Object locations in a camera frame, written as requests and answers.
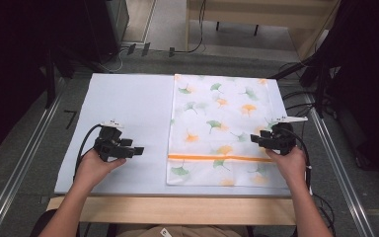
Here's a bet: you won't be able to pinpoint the white ginkgo print laundry bag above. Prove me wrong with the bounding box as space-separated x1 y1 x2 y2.
166 73 289 189

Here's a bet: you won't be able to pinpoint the white floor cable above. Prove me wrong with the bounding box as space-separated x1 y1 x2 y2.
98 47 127 74

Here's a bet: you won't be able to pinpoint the black cabinet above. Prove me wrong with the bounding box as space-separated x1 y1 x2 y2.
84 0 130 64

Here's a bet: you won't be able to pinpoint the black floor cable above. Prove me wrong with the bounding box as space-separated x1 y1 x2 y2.
169 0 209 57

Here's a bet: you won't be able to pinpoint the black cables under table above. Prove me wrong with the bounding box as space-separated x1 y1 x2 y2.
311 193 338 237

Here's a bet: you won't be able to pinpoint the person's beige clothing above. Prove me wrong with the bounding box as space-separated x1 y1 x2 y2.
115 223 255 237

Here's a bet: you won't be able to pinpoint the light wooden bench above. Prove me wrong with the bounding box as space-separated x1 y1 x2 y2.
185 0 341 61

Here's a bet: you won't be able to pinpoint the black cable bundle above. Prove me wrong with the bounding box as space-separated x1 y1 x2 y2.
278 61 319 115

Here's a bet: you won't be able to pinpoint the white table mat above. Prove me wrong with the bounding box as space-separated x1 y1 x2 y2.
53 72 293 198

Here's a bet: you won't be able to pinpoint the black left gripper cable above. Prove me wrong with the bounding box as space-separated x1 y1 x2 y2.
73 123 104 181

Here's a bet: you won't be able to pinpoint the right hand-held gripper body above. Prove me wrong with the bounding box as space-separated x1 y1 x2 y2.
260 115 309 157

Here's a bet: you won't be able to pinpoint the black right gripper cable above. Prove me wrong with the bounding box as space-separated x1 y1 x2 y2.
284 127 314 196

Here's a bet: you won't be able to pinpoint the black curtain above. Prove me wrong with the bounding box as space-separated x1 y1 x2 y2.
0 0 93 162
319 0 379 186

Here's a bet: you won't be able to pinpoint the person's left hand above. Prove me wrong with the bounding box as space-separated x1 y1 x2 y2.
73 149 127 193

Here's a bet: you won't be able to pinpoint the person's right hand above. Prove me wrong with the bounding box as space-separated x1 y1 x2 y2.
264 146 309 190

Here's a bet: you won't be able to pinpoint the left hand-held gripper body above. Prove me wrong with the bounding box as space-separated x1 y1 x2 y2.
93 119 136 163

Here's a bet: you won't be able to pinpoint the aluminium floor rail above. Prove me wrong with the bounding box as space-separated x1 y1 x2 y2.
0 78 67 237
304 93 376 237

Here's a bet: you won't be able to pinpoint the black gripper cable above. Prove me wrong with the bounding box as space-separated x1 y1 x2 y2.
73 123 104 181
284 127 314 196

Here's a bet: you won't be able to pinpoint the light wooden table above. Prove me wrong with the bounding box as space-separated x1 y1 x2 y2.
45 195 298 227

